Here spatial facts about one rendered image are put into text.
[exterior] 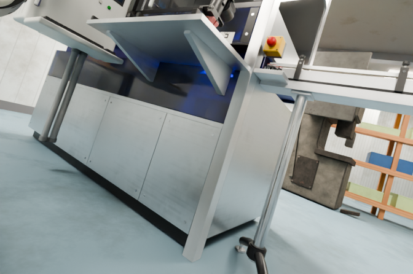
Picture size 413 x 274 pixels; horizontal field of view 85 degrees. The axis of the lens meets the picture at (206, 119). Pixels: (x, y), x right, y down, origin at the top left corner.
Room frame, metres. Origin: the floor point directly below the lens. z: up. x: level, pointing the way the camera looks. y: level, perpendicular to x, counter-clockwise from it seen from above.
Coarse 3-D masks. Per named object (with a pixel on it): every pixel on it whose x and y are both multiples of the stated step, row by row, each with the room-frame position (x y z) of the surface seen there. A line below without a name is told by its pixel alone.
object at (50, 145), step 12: (36, 132) 2.14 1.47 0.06; (48, 144) 1.97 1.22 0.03; (72, 156) 1.73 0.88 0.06; (84, 168) 1.62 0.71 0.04; (96, 180) 1.52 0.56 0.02; (120, 192) 1.37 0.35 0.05; (132, 204) 1.30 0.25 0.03; (144, 216) 1.24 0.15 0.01; (156, 216) 1.20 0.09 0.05; (168, 228) 1.14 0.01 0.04; (180, 240) 1.09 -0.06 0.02
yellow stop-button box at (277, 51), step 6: (270, 36) 0.96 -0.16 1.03; (276, 36) 0.95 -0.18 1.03; (282, 36) 0.93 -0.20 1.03; (282, 42) 0.94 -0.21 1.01; (264, 48) 0.97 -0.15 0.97; (270, 48) 0.95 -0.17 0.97; (276, 48) 0.94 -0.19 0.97; (282, 48) 0.96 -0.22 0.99; (270, 54) 0.98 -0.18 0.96; (276, 54) 0.96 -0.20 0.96; (282, 54) 0.97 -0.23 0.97
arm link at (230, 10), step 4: (232, 0) 0.89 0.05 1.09; (232, 4) 0.91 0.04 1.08; (228, 8) 0.89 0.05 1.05; (232, 8) 0.92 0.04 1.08; (224, 12) 0.90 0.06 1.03; (228, 12) 0.91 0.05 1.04; (232, 12) 0.93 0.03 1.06; (220, 16) 0.94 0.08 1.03; (224, 16) 0.92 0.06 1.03; (228, 16) 0.92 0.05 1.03; (232, 16) 0.93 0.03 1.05; (224, 20) 0.94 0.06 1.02; (228, 20) 0.94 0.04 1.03
